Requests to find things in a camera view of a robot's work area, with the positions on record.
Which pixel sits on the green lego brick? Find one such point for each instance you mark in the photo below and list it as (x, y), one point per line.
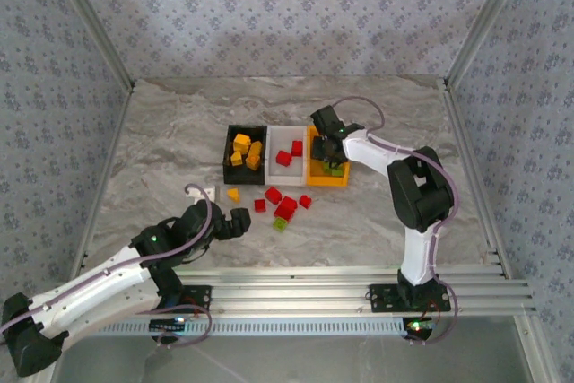
(333, 171)
(281, 224)

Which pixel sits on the yellow wedge lego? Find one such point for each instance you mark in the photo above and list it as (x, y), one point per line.
(233, 195)

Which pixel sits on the small orange lego brick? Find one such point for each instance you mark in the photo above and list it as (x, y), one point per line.
(236, 159)

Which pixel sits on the yellow lego brick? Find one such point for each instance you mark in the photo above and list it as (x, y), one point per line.
(255, 149)
(242, 142)

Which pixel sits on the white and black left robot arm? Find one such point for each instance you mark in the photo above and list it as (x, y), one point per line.
(89, 284)

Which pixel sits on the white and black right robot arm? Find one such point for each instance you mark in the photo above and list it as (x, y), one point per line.
(417, 190)

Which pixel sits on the orange plastic bin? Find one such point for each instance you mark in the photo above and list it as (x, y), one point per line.
(327, 180)

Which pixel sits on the small red lego brick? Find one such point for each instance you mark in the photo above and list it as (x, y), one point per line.
(305, 201)
(259, 205)

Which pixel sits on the white plastic bin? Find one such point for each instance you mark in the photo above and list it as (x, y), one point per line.
(287, 174)

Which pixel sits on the black plastic bin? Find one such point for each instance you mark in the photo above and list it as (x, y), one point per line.
(244, 176)

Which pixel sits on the large red lego brick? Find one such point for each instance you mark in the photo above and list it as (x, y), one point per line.
(285, 208)

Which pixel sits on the left circuit board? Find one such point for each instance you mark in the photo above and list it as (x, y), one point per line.
(168, 324)

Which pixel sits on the circuit board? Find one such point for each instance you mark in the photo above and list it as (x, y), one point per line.
(168, 324)
(419, 325)

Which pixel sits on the right circuit board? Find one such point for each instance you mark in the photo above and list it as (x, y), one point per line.
(419, 325)

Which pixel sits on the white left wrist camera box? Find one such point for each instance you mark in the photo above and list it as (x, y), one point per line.
(202, 194)

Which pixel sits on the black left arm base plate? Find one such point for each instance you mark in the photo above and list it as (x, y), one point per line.
(197, 300)

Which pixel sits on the aluminium mounting rail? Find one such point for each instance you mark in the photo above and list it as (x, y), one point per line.
(291, 293)

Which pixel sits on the aluminium side rail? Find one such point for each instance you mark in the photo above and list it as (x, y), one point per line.
(115, 141)
(466, 141)

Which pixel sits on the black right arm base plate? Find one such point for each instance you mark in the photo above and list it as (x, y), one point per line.
(385, 300)

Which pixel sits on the aluminium frame post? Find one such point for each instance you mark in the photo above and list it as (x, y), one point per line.
(93, 20)
(486, 20)

